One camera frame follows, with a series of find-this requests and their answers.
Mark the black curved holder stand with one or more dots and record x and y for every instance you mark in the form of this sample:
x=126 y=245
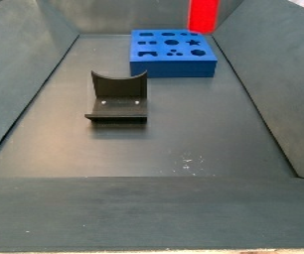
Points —
x=121 y=98

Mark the red hexagonal prism peg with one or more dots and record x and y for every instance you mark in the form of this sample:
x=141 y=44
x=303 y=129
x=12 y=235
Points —
x=204 y=15

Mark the blue shape sorter board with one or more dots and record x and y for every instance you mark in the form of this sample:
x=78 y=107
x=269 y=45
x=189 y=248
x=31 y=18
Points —
x=172 y=53

